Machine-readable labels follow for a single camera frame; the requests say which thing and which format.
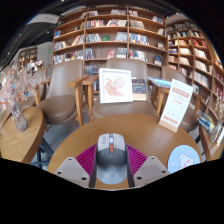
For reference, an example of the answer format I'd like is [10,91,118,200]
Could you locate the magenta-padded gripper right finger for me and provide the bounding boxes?
[124,143,171,188]

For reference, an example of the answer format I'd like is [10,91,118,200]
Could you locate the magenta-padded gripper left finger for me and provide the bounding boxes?
[53,143,99,189]

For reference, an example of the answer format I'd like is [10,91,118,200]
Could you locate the grey computer mouse orange accents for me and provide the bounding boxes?
[95,133,129,185]

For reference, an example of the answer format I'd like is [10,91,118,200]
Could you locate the round light blue mouse pad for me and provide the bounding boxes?
[167,144,202,175]

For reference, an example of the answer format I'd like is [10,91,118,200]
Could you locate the brown padded wooden armchair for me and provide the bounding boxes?
[34,59,90,127]
[82,57,164,122]
[29,64,51,108]
[156,65,205,133]

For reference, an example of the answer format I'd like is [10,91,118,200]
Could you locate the round wooden side table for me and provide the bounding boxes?
[0,106,47,164]
[198,123,224,162]

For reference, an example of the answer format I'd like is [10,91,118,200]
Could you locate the white red sign wooden base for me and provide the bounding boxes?
[158,78,194,133]

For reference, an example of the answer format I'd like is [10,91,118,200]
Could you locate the glass vase dried pink flowers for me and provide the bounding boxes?
[0,59,46,133]

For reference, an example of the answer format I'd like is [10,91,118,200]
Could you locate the stack of books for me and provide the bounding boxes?
[196,111,216,134]

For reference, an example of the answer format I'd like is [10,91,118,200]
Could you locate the white framed flower picture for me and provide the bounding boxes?
[98,67,134,105]

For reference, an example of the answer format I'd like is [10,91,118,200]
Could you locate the light blue book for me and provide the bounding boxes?
[147,76,173,90]

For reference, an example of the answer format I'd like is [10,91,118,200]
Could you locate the tall wooden bookshelf with books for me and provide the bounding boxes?
[165,21,224,114]

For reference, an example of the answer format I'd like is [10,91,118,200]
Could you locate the small distant wooden bookshelf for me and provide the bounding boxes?
[17,46,38,68]

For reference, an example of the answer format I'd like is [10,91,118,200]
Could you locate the wide wooden bookshelf with books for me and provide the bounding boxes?
[52,4,168,78]

